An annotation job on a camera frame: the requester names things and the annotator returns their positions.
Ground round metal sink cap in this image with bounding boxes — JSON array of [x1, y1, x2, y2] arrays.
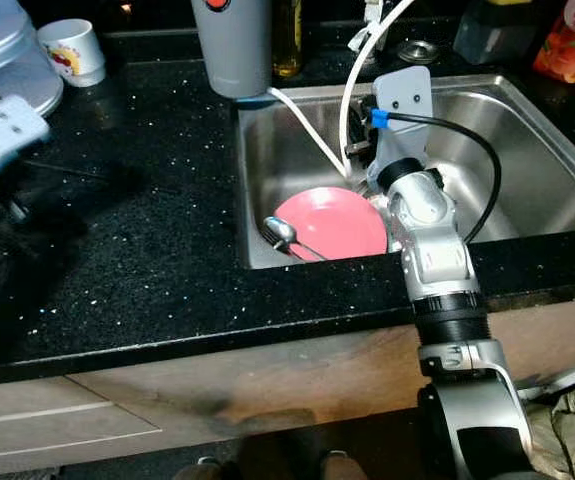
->
[[397, 38, 440, 63]]

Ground orange juice carton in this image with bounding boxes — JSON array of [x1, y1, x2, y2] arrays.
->
[[532, 0, 575, 85]]

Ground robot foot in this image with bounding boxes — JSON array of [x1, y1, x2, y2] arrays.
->
[[189, 455, 228, 480], [317, 450, 363, 480]]

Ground silver metal spoon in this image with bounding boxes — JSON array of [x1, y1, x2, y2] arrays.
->
[[262, 216, 328, 263]]

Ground clear plastic food cover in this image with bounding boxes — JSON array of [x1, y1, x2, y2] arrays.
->
[[0, 0, 65, 119]]

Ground olive oil bottle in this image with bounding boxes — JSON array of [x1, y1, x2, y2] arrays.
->
[[270, 0, 304, 79]]

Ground white printed mug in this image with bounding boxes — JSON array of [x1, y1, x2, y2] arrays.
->
[[37, 18, 106, 88]]

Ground dark translucent container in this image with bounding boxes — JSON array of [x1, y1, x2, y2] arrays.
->
[[453, 0, 538, 66]]

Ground white hose fitting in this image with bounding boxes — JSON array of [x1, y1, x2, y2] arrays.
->
[[349, 0, 386, 53]]

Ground grey tumbler red badge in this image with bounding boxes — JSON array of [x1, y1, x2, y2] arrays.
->
[[191, 0, 274, 99]]

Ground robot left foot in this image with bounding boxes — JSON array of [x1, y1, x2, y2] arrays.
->
[[189, 455, 228, 480]]

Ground white flexible hose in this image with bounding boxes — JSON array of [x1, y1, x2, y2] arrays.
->
[[267, 0, 418, 181]]

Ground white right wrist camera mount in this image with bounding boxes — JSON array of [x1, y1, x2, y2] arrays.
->
[[367, 65, 434, 196]]

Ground stainless steel sink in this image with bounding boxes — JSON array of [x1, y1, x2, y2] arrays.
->
[[235, 72, 575, 271]]

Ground pink plate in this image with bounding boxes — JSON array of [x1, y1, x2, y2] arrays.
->
[[272, 187, 388, 261]]

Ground wide beige cabinet door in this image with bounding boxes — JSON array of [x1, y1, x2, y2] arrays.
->
[[87, 300, 575, 431]]

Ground beige drawer front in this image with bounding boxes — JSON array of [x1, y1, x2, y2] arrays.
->
[[0, 400, 164, 461], [0, 370, 128, 425]]

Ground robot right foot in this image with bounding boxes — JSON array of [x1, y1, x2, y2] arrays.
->
[[317, 450, 363, 480]]

